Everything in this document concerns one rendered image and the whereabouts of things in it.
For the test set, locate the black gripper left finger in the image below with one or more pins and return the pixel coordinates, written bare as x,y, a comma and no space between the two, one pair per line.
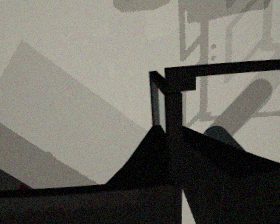
141,192

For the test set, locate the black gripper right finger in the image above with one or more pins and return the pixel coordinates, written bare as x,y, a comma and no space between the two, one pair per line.
224,185

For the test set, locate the black glasses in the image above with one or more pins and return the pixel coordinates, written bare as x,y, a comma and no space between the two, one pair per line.
166,105

